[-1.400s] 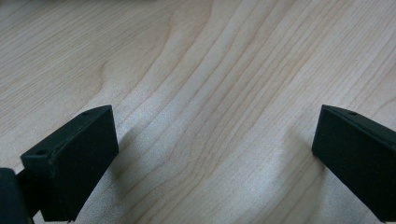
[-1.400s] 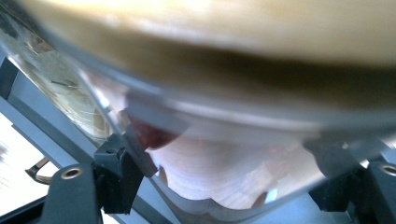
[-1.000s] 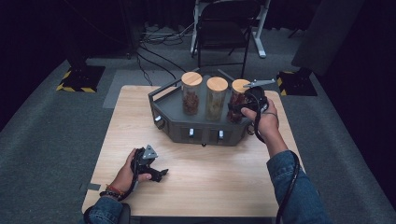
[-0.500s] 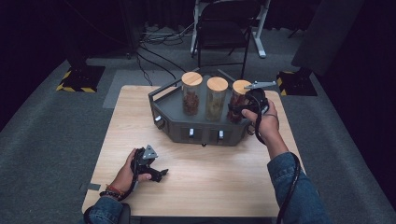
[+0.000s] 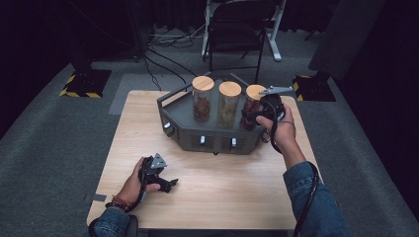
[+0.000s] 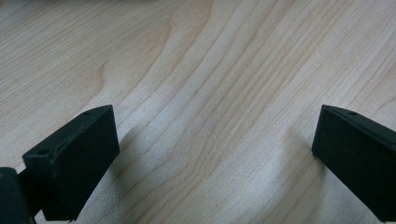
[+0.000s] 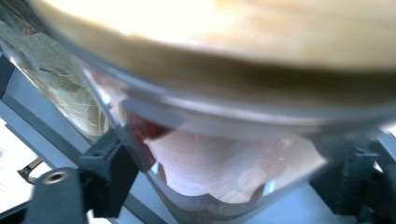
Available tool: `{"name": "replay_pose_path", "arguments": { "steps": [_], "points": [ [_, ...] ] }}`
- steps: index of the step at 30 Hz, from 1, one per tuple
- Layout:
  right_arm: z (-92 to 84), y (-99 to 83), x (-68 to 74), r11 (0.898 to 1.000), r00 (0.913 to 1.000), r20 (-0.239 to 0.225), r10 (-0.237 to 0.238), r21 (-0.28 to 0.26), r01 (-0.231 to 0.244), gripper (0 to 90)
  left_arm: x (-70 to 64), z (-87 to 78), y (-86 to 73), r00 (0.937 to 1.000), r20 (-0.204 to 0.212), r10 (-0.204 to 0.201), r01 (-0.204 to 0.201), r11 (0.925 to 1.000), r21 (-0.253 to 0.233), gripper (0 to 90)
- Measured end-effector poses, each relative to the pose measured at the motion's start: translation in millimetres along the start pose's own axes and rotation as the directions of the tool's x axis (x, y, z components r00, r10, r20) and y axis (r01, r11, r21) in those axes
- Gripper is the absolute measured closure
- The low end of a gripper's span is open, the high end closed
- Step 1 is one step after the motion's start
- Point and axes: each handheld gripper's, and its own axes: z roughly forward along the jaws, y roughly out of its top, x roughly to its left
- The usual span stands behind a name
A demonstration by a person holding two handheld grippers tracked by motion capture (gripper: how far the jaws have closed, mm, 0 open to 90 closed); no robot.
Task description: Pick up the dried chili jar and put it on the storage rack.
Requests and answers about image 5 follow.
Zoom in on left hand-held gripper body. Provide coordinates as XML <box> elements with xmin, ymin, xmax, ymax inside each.
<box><xmin>137</xmin><ymin>152</ymin><xmax>169</xmax><ymax>186</ymax></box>

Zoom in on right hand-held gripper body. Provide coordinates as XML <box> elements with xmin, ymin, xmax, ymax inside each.
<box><xmin>258</xmin><ymin>85</ymin><xmax>294</xmax><ymax>121</ymax></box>

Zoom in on bamboo-lidded jar reddish contents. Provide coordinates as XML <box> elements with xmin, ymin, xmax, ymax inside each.
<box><xmin>239</xmin><ymin>84</ymin><xmax>267</xmax><ymax>131</ymax></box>

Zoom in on bamboo-lidded jar yellow contents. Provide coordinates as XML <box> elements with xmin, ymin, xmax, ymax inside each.
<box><xmin>216</xmin><ymin>80</ymin><xmax>243</xmax><ymax>129</ymax></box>

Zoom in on bamboo-lidded jar brown contents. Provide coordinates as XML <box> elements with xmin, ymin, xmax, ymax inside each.
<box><xmin>191</xmin><ymin>75</ymin><xmax>215</xmax><ymax>123</ymax></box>

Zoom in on dark grey corner shelf rack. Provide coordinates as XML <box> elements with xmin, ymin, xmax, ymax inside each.
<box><xmin>156</xmin><ymin>71</ymin><xmax>281</xmax><ymax>156</ymax></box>

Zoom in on person's left hand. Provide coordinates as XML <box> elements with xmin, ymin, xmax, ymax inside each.
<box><xmin>115</xmin><ymin>156</ymin><xmax>162</xmax><ymax>206</ymax></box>

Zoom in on person's right hand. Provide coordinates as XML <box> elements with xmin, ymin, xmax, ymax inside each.
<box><xmin>255</xmin><ymin>103</ymin><xmax>299</xmax><ymax>159</ymax></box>

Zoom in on hazard-striped stand base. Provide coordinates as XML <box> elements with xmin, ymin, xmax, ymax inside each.
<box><xmin>58</xmin><ymin>68</ymin><xmax>113</xmax><ymax>99</ymax></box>
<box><xmin>292</xmin><ymin>74</ymin><xmax>337</xmax><ymax>103</ymax></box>

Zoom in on grey tape strip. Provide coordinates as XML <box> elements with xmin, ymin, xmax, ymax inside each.
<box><xmin>84</xmin><ymin>193</ymin><xmax>108</xmax><ymax>203</ymax></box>

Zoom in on black folding chair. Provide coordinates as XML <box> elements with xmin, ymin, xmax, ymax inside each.
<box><xmin>207</xmin><ymin>0</ymin><xmax>277</xmax><ymax>87</ymax></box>

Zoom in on grey leaning panel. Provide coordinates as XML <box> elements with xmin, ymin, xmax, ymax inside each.
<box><xmin>307</xmin><ymin>0</ymin><xmax>386</xmax><ymax>81</ymax></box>

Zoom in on dark stand with caster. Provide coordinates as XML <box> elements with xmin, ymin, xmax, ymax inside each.
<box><xmin>126</xmin><ymin>0</ymin><xmax>150</xmax><ymax>64</ymax></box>

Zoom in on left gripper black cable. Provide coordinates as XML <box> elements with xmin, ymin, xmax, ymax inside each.
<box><xmin>126</xmin><ymin>162</ymin><xmax>149</xmax><ymax>237</ymax></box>

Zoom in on orange bracelet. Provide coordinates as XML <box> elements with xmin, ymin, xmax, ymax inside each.
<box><xmin>112</xmin><ymin>195</ymin><xmax>132</xmax><ymax>208</ymax></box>

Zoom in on black bead bracelet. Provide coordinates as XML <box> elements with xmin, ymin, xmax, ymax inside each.
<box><xmin>105</xmin><ymin>200</ymin><xmax>130</xmax><ymax>213</ymax></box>

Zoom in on white desk frame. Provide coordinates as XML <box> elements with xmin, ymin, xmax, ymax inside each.
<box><xmin>201</xmin><ymin>0</ymin><xmax>288</xmax><ymax>63</ymax></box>

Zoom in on long black floor cable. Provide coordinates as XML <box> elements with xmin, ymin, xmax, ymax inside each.
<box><xmin>146</xmin><ymin>45</ymin><xmax>200</xmax><ymax>79</ymax></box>

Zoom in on thin black floor cable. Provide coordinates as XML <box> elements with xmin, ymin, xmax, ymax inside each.
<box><xmin>143</xmin><ymin>53</ymin><xmax>163</xmax><ymax>92</ymax></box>

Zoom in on tangle of floor cables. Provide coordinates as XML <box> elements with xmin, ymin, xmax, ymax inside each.
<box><xmin>146</xmin><ymin>23</ymin><xmax>208</xmax><ymax>50</ymax></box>

